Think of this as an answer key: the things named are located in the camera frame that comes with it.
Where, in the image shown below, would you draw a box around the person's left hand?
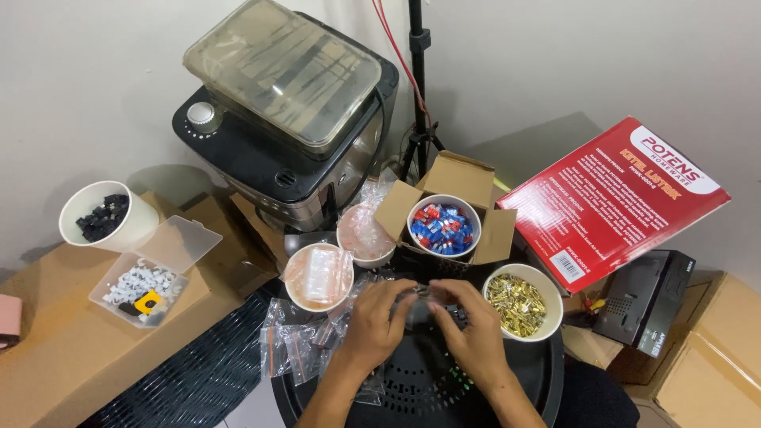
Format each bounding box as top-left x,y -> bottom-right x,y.
340,278 -> 421,374

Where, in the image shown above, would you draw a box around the person's right hand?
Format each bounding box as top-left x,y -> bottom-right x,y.
429,278 -> 510,390

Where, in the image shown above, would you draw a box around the small clear zip bag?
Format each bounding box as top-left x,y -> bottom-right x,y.
407,284 -> 460,331

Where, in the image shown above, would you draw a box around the heap of brass terminals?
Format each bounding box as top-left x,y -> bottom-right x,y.
486,273 -> 548,338

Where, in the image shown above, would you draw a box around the white cup with pinkish bags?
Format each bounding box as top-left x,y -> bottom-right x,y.
337,204 -> 398,269

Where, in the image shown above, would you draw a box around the black round perforated stool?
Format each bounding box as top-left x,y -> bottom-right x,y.
270,279 -> 566,428

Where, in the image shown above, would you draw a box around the white cup with brass terminals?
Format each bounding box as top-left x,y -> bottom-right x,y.
482,263 -> 564,343

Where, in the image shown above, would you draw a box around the white cup with clear bags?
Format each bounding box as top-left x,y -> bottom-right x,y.
284,243 -> 356,313

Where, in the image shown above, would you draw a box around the bundle of pinkish clear bags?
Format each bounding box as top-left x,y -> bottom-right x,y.
339,178 -> 398,259

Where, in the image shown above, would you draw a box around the heap of blue red fuses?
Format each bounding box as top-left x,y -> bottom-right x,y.
411,203 -> 475,255

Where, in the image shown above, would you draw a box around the person's black clothing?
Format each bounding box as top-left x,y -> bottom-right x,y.
553,361 -> 642,428

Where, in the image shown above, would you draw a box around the white cup with fuses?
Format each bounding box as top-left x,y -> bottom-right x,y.
407,194 -> 482,259

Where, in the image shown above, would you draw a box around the brown cardboard flap piece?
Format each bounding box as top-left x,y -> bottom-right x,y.
229,191 -> 292,271

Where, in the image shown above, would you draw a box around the small open cardboard box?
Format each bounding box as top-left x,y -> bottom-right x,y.
373,150 -> 518,280

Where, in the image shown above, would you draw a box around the black set-top box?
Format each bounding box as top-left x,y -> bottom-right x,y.
591,250 -> 696,359

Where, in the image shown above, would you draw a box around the dark woven mat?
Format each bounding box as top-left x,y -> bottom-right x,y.
77,279 -> 310,428

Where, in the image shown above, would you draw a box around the red printed cardboard box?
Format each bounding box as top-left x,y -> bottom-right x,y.
496,116 -> 732,296

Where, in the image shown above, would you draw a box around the black steel coffee machine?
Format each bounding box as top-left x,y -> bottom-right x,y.
172,12 -> 400,235

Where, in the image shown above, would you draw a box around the clear hinged plastic box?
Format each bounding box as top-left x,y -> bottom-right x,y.
88,215 -> 224,329

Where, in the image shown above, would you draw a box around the yellow plastic piece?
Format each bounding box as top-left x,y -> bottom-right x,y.
133,290 -> 163,315

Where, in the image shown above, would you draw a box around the taped brown cardboard carton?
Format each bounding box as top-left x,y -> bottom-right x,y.
562,270 -> 761,428

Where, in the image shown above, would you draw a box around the white cup with black parts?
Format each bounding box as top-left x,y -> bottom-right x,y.
58,181 -> 160,253

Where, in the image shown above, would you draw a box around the black tripod stand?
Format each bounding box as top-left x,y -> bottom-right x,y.
400,0 -> 447,182

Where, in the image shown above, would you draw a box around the clear plastic lidded container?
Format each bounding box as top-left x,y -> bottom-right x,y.
182,0 -> 382,160

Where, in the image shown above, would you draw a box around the large brown cardboard carton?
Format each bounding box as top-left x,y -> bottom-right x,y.
0,190 -> 280,428

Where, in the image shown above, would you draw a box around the heap of black plastic parts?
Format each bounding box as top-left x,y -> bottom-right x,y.
75,194 -> 130,243

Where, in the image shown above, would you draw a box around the pink object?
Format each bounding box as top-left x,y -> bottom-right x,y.
0,294 -> 23,352

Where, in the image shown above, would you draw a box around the heap of white cable clips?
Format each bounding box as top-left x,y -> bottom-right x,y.
102,259 -> 184,307

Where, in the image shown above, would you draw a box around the thin red cable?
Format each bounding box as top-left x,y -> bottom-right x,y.
371,0 -> 434,128

